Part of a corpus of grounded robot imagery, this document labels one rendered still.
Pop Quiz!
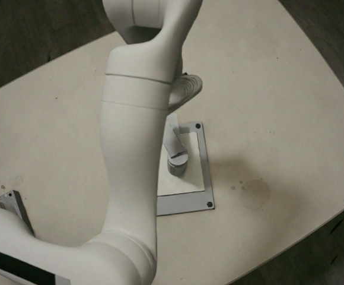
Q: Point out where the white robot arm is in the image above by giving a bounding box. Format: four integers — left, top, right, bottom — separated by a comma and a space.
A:
0, 0, 203, 285

